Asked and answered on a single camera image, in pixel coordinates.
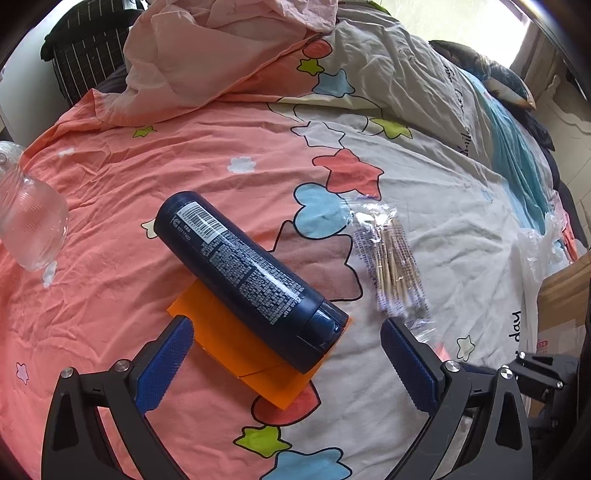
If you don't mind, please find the brown cardboard box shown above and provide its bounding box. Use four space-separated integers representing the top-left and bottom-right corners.
526 250 591 416

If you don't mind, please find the beige curtain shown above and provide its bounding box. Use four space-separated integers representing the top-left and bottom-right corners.
511 22 563 99

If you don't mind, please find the dark blue cylindrical bottle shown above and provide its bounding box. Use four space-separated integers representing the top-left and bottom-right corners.
154 191 348 373

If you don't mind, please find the pink crumpled quilt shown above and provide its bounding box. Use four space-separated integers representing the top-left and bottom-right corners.
95 1 338 126

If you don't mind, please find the black striped backpack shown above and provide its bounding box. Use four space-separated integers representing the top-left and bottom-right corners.
40 0 148 106

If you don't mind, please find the cartoon star bed sheet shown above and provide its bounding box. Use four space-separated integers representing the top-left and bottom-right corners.
1 2 561 479

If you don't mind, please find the clear bag of cotton swabs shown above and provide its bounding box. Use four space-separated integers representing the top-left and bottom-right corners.
348 197 438 347

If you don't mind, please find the dark patterned pillow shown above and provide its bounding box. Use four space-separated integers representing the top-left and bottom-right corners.
429 40 536 111

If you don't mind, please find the white plastic bag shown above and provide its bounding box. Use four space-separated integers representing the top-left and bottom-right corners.
517 213 571 353

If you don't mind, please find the white carved headboard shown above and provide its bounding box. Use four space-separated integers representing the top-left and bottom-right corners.
527 60 590 232

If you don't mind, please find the clear glass jar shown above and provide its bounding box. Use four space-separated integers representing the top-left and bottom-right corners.
1 140 69 271

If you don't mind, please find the orange flat box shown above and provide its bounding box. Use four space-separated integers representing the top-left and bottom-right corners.
166 278 353 411

